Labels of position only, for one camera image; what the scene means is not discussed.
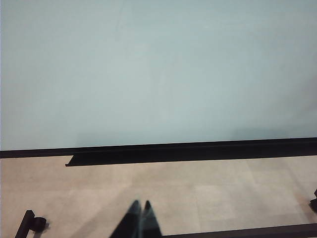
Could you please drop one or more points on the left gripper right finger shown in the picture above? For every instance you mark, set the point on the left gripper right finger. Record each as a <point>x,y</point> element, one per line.
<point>149,223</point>

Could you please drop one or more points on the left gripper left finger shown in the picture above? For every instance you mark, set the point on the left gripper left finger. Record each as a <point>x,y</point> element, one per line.
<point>128,225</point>

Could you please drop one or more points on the black whiteboard pen tray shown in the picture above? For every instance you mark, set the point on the black whiteboard pen tray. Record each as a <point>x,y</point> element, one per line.
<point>173,154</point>

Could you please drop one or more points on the black caster wheel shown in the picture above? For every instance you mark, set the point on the black caster wheel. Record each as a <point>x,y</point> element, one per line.
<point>314,203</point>
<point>39,223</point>

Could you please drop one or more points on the black base crossbar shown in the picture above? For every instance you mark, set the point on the black base crossbar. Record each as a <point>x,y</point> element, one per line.
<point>247,231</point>

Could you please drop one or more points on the black stand foot bar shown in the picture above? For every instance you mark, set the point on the black stand foot bar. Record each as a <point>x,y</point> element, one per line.
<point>24,224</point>

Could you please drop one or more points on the white whiteboard with black frame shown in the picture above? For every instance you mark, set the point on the white whiteboard with black frame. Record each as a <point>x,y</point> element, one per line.
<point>148,74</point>

